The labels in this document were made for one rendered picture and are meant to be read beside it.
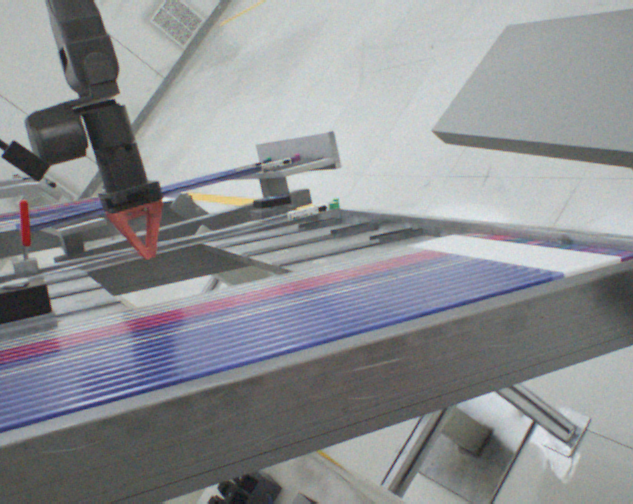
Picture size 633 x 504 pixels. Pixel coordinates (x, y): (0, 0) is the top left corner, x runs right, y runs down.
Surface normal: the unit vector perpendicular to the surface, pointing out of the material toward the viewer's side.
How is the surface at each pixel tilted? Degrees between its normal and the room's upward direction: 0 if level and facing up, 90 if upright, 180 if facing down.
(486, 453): 0
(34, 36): 90
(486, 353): 90
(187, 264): 90
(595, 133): 0
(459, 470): 0
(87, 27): 92
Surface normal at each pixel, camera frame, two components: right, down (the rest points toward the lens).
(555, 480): -0.74, -0.55
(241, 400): 0.41, 0.09
